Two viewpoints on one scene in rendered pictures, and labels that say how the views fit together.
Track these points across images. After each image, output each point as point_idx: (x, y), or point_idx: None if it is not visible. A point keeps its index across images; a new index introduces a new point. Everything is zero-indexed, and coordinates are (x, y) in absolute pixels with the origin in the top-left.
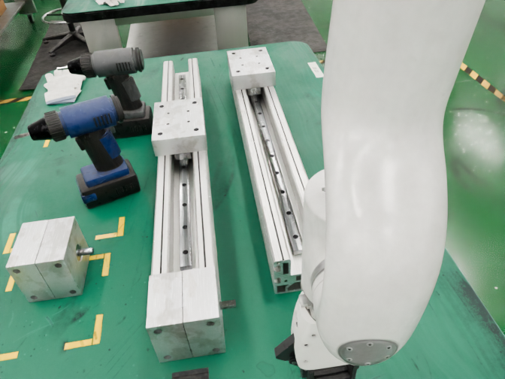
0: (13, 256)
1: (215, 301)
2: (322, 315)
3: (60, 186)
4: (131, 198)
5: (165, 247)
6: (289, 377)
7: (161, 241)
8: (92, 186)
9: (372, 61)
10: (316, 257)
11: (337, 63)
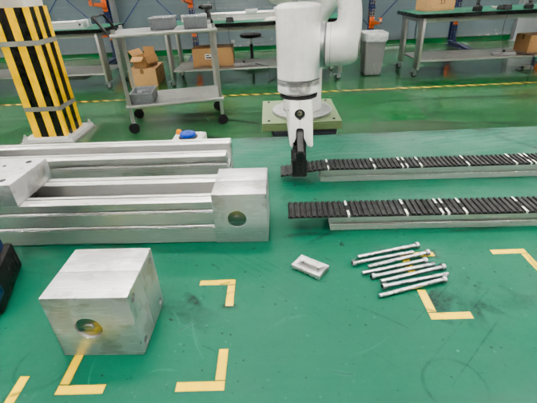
0: (109, 293)
1: (252, 168)
2: (352, 27)
3: None
4: (26, 273)
5: (177, 194)
6: (294, 189)
7: (168, 197)
8: None
9: None
10: (316, 33)
11: None
